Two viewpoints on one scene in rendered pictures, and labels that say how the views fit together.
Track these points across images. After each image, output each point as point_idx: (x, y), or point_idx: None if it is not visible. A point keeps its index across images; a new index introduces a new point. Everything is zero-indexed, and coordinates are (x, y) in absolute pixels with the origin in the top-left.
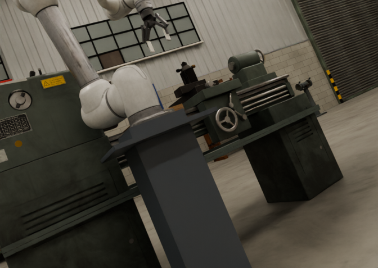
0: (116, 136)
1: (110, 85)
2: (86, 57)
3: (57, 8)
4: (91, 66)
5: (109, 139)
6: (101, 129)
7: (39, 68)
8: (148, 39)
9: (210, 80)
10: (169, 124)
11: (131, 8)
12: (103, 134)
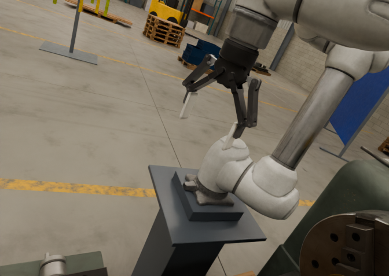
0: (282, 274)
1: (257, 162)
2: (287, 130)
3: (323, 71)
4: (280, 140)
5: (290, 272)
6: (288, 237)
7: (361, 146)
8: (238, 117)
9: (50, 256)
10: (188, 168)
11: (296, 23)
12: (285, 242)
